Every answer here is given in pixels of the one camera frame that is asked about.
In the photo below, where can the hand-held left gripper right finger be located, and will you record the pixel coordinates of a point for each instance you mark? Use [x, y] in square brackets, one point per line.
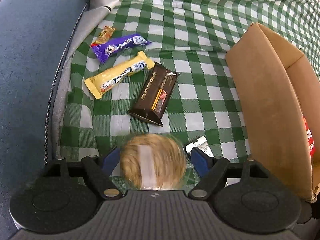
[201, 161]

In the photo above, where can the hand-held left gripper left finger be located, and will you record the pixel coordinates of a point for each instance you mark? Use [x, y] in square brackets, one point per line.
[110, 160]

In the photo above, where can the silver white snack bar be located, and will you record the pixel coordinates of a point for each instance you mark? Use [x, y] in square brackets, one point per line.
[203, 145]

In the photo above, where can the clear bag of cookies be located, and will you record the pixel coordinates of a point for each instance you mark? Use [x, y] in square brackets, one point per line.
[152, 162]

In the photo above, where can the dark brown chocolate bar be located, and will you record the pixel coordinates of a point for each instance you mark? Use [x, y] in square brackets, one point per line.
[155, 92]

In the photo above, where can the yellow candy packet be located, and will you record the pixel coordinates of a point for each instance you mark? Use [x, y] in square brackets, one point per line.
[117, 76]

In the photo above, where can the brown cardboard box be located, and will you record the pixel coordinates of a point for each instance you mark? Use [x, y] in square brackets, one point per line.
[270, 100]

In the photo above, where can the red snack packet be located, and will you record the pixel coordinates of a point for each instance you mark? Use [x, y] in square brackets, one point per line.
[308, 140]

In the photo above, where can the purple candy packet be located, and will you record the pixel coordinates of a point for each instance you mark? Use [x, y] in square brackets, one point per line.
[117, 46]

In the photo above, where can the small gold red candy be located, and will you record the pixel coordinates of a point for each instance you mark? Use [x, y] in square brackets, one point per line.
[105, 33]

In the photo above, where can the green white checked cloth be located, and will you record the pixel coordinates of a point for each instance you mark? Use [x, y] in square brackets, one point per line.
[200, 30]

